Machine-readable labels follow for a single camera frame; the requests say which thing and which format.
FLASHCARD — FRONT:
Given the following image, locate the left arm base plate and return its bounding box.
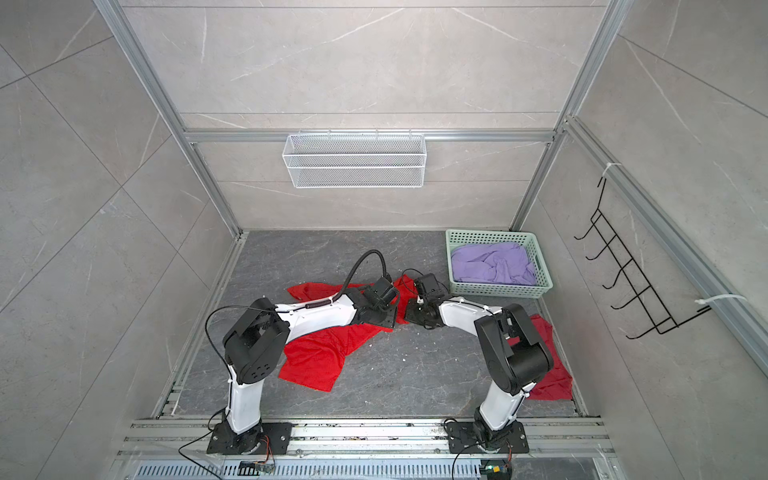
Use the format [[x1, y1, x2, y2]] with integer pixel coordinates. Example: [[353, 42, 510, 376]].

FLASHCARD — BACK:
[[206, 421, 293, 456]]

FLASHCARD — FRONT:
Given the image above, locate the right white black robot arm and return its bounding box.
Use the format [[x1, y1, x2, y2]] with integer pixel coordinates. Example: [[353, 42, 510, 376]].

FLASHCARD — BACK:
[[404, 274, 554, 439]]

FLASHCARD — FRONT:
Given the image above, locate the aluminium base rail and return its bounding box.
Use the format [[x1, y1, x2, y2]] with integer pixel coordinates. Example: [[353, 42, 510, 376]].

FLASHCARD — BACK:
[[106, 417, 625, 479]]

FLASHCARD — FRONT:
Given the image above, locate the black wire hook rack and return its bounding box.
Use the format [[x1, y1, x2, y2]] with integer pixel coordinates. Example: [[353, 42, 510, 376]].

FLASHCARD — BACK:
[[573, 178, 713, 340]]

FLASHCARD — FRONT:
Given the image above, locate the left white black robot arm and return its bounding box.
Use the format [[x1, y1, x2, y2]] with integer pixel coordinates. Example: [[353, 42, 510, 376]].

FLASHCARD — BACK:
[[222, 277, 399, 435]]

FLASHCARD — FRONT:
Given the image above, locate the white zip tie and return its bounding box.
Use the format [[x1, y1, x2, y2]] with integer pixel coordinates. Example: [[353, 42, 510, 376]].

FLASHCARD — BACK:
[[694, 293, 748, 305]]

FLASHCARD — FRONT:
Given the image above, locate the light green plastic basket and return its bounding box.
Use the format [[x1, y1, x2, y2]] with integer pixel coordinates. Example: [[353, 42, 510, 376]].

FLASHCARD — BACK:
[[445, 229, 553, 299]]

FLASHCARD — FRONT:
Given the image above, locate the bright red t-shirt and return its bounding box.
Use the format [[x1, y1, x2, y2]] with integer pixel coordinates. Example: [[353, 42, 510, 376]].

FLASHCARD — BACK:
[[279, 275, 417, 392]]

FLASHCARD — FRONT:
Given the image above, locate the folded dark red t-shirt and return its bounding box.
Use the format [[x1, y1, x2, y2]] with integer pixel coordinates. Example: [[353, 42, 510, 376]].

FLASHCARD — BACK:
[[529, 314, 573, 401]]

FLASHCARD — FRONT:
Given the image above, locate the white wire mesh shelf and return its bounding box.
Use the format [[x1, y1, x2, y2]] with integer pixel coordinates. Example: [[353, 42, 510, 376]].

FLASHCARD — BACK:
[[282, 133, 428, 189]]

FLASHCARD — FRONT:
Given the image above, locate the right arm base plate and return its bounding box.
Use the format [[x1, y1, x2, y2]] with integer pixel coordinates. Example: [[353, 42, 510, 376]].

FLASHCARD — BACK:
[[442, 418, 530, 454]]

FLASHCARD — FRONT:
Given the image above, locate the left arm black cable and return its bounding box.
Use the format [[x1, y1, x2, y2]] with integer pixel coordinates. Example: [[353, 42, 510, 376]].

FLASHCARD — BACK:
[[332, 249, 389, 304]]

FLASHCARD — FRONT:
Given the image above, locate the purple t-shirt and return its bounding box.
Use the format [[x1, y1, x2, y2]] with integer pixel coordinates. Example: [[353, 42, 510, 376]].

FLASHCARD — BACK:
[[451, 242, 537, 286]]

